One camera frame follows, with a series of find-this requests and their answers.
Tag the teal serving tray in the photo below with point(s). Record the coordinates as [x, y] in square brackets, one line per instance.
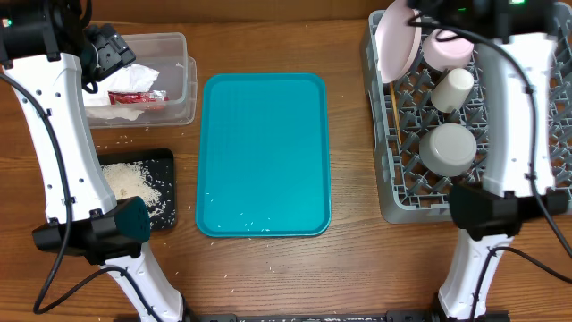
[264, 156]

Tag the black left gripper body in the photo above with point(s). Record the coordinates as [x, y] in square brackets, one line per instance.
[105, 55]

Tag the pile of rice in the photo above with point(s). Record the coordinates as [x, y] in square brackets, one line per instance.
[130, 180]

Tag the small pink bowl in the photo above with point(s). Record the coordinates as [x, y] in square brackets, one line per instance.
[446, 55]

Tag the red snack wrapper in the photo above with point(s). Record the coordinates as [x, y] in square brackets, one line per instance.
[150, 100]

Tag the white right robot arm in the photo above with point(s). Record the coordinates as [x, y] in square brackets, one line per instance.
[515, 41]

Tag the large white plate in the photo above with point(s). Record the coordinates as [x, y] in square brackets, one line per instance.
[396, 42]

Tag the clear plastic waste bin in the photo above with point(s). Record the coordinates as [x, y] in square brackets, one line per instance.
[166, 53]

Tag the black tray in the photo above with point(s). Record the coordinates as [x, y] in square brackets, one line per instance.
[160, 164]

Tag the crumpled white tissue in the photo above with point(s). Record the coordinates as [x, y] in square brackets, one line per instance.
[133, 79]

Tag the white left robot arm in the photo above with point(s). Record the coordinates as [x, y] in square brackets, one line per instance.
[51, 55]

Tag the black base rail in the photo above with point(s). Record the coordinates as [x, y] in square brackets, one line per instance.
[389, 316]

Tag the grey bowl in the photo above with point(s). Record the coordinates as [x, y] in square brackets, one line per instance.
[448, 150]

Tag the pale green cup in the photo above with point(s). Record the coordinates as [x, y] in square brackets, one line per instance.
[451, 92]

